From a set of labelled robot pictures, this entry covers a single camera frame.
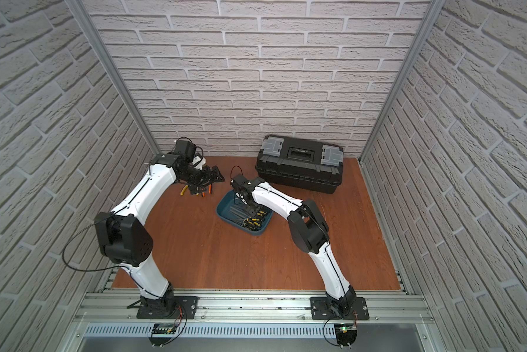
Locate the aluminium corner post right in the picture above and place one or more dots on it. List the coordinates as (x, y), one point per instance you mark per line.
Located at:
(423, 33)

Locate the teal plastic storage box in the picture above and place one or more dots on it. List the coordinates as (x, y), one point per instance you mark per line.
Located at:
(223, 212)

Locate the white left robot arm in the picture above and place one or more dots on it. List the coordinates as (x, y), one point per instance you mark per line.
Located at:
(122, 235)

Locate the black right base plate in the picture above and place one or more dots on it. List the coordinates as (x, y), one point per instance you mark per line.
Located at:
(323, 308)

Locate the right base circuit board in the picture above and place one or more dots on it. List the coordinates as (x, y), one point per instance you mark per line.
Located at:
(345, 332)

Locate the aluminium front rail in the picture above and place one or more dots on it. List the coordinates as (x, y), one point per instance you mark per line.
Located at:
(244, 314)

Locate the yellow handled pliers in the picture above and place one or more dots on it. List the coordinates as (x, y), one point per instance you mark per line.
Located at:
(184, 190)

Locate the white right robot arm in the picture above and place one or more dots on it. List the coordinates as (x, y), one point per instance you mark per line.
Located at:
(309, 232)

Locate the file eight yellow black handle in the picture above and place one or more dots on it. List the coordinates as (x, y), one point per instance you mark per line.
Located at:
(246, 222)

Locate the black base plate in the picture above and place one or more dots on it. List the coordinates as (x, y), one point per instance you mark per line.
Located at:
(323, 308)
(166, 308)

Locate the black plastic toolbox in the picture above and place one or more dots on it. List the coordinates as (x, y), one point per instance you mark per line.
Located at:
(302, 163)

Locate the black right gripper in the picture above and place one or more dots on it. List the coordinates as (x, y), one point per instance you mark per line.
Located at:
(251, 210)

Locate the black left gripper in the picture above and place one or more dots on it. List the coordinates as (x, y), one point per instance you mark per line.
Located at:
(209, 176)

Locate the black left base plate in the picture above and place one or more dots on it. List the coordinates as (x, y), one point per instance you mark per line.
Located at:
(166, 308)

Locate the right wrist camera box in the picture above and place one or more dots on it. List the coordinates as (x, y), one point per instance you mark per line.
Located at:
(239, 182)

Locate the aluminium corner post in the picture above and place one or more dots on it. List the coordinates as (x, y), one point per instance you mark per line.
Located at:
(99, 47)
(423, 33)

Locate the orange handled pliers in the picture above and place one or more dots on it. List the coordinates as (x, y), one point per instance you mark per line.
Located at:
(208, 191)

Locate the base circuit board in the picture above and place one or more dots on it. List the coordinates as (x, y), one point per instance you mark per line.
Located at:
(345, 332)
(165, 331)

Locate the left base circuit board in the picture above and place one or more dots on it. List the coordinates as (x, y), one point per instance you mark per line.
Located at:
(165, 331)

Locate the aluminium corner post left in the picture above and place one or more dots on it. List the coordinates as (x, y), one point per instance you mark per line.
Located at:
(99, 47)

